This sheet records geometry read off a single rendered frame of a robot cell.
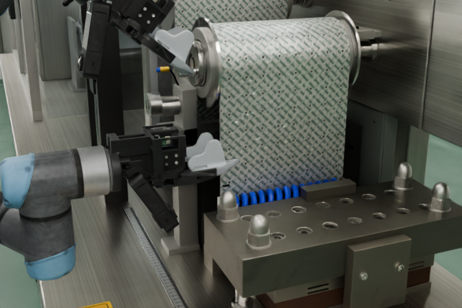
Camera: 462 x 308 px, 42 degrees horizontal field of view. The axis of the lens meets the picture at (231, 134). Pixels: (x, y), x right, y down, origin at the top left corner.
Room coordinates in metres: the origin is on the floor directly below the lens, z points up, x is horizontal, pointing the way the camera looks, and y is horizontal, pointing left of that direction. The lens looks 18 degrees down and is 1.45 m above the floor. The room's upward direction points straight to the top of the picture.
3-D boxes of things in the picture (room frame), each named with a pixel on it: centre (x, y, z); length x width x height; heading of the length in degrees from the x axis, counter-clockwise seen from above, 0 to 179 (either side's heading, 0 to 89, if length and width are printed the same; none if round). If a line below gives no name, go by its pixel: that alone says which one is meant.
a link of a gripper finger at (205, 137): (0.93, 0.04, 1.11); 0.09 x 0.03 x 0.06; 113
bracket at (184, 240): (0.99, 0.10, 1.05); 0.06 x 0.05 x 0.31; 112
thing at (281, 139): (0.97, -0.09, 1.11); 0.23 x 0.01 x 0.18; 112
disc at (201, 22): (0.98, 0.04, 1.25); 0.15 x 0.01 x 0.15; 22
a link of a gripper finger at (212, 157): (0.90, 0.03, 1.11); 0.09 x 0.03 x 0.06; 111
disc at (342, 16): (1.07, -0.19, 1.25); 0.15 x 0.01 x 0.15; 22
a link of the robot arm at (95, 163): (0.85, 0.21, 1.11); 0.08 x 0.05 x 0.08; 22
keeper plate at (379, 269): (0.79, -0.22, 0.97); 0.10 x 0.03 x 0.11; 112
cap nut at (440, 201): (0.89, -0.34, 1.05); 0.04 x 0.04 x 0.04
